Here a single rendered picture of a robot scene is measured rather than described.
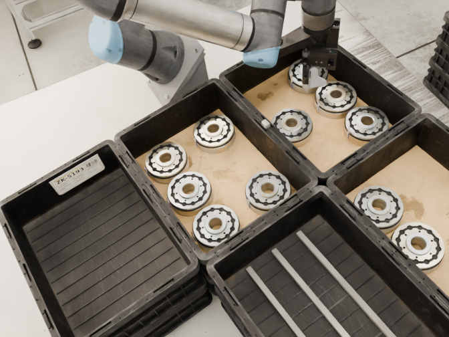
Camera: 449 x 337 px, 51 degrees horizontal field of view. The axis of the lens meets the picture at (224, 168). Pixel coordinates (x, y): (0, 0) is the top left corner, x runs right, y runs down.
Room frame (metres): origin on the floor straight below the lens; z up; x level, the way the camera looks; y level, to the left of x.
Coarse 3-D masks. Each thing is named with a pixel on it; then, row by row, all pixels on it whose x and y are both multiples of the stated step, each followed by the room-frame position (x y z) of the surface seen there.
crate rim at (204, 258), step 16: (208, 80) 0.84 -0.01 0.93; (160, 112) 0.77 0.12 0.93; (128, 128) 0.74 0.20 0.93; (128, 160) 0.65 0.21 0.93; (144, 176) 0.60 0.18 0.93; (304, 192) 0.48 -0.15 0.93; (272, 208) 0.46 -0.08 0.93; (176, 224) 0.47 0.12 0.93; (256, 224) 0.43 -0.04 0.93; (192, 240) 0.42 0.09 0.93; (208, 256) 0.38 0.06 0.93
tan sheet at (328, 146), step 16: (272, 80) 0.89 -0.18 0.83; (336, 80) 0.85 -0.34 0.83; (256, 96) 0.85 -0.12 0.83; (272, 96) 0.84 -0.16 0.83; (288, 96) 0.83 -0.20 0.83; (304, 96) 0.82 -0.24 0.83; (272, 112) 0.78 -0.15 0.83; (320, 128) 0.70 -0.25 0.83; (336, 128) 0.69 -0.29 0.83; (320, 144) 0.65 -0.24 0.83; (336, 144) 0.64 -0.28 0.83; (352, 144) 0.64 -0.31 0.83; (320, 160) 0.61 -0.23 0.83; (336, 160) 0.60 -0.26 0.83
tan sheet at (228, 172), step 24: (192, 144) 0.74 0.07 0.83; (240, 144) 0.70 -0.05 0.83; (192, 168) 0.66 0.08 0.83; (216, 168) 0.65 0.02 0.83; (240, 168) 0.63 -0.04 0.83; (264, 168) 0.62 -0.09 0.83; (192, 192) 0.60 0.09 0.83; (216, 192) 0.58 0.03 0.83; (240, 192) 0.57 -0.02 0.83; (264, 192) 0.56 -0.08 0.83; (192, 216) 0.53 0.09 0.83; (240, 216) 0.51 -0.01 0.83
